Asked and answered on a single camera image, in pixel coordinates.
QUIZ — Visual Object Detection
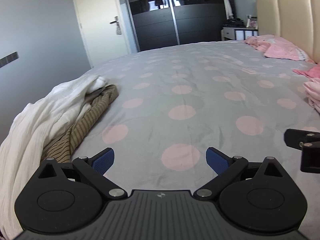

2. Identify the pink printed pillow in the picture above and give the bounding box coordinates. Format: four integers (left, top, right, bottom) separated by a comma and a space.
244, 34, 316, 63

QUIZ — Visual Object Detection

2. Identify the white nightstand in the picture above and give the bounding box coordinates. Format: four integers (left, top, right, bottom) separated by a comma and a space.
220, 27, 258, 41

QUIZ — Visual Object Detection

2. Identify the wall light switch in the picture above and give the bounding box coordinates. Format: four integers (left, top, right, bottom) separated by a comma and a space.
0, 52, 19, 68

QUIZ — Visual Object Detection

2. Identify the beige padded headboard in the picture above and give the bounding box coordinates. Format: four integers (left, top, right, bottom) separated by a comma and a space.
255, 0, 320, 64

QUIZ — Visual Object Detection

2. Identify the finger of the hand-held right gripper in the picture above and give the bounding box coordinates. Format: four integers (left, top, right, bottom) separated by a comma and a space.
284, 128, 320, 173

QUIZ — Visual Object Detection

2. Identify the white muslin garment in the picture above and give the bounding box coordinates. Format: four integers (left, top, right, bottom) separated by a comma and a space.
0, 74, 109, 240

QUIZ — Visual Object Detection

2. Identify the light pink folded garment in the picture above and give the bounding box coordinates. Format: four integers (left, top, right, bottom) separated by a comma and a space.
302, 77, 320, 113

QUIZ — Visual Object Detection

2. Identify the black sliding wardrobe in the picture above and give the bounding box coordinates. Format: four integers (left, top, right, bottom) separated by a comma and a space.
122, 0, 232, 52

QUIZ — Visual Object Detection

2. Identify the white door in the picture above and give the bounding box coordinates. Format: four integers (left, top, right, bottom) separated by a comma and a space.
71, 0, 132, 68

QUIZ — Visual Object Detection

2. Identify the dark clothes pile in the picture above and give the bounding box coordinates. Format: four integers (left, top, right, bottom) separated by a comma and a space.
222, 18, 245, 28

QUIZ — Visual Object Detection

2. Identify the olive striped garment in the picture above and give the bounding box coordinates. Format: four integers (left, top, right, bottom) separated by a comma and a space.
41, 84, 119, 164

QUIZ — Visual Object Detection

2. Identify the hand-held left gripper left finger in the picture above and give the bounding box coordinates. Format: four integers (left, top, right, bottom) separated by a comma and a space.
37, 148, 128, 201

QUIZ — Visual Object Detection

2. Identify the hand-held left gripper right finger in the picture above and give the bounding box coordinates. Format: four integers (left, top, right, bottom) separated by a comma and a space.
193, 147, 284, 202

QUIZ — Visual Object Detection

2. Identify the photo frame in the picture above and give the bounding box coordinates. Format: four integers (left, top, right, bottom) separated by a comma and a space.
245, 16, 258, 28

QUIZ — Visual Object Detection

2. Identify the magenta pillow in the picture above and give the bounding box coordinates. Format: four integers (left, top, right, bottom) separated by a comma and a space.
292, 64, 320, 79

